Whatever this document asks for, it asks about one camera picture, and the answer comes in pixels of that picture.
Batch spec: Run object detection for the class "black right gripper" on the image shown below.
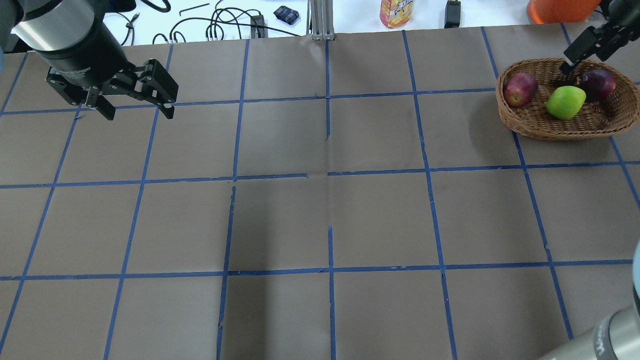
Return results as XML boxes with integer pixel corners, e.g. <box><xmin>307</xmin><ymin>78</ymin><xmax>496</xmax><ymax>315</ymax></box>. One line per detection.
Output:
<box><xmin>559</xmin><ymin>0</ymin><xmax>640</xmax><ymax>75</ymax></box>

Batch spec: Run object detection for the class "green apple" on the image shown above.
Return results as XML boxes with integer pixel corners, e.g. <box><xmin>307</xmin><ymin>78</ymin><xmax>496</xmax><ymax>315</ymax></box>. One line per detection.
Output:
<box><xmin>546</xmin><ymin>85</ymin><xmax>586</xmax><ymax>121</ymax></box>

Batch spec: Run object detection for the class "red yellow apple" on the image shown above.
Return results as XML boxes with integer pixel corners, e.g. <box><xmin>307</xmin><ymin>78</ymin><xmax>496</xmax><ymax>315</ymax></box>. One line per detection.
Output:
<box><xmin>502</xmin><ymin>72</ymin><xmax>538</xmax><ymax>109</ymax></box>

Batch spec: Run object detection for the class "black power adapter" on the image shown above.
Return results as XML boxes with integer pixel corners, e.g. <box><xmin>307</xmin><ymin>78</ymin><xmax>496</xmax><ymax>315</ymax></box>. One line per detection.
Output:
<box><xmin>443</xmin><ymin>0</ymin><xmax>462</xmax><ymax>28</ymax></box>

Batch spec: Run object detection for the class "dark blue pouch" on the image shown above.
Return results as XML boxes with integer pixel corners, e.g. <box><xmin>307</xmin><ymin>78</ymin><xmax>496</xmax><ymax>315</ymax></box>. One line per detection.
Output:
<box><xmin>273</xmin><ymin>6</ymin><xmax>300</xmax><ymax>26</ymax></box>

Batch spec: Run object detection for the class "orange bucket with grey lid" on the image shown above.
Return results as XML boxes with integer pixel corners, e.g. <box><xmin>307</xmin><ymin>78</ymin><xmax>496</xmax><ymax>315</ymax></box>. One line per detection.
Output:
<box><xmin>526</xmin><ymin>0</ymin><xmax>601</xmax><ymax>25</ymax></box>

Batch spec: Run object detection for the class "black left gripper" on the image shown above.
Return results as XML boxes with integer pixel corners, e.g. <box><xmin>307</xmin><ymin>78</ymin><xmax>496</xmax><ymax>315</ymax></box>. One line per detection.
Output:
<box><xmin>45</xmin><ymin>22</ymin><xmax>179</xmax><ymax>121</ymax></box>

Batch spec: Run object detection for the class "aluminium frame post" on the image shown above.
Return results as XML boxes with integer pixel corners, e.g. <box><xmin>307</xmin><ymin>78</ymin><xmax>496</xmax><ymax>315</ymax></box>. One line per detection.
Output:
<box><xmin>307</xmin><ymin>0</ymin><xmax>335</xmax><ymax>41</ymax></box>

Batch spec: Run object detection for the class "dark red apple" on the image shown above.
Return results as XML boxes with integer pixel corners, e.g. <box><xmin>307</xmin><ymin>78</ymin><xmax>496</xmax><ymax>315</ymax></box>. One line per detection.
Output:
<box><xmin>576</xmin><ymin>69</ymin><xmax>617</xmax><ymax>102</ymax></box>

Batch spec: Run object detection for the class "orange juice bottle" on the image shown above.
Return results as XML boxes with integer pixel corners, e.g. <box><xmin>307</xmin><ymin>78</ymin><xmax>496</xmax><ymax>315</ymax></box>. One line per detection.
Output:
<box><xmin>379</xmin><ymin>0</ymin><xmax>415</xmax><ymax>29</ymax></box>

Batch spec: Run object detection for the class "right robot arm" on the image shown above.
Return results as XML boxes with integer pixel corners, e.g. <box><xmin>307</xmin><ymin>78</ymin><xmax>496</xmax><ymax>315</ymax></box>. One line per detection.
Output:
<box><xmin>541</xmin><ymin>0</ymin><xmax>640</xmax><ymax>360</ymax></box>

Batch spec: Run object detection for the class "wicker basket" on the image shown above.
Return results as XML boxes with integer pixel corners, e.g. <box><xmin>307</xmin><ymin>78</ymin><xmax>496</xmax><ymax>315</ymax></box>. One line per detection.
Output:
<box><xmin>495</xmin><ymin>58</ymin><xmax>639</xmax><ymax>141</ymax></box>

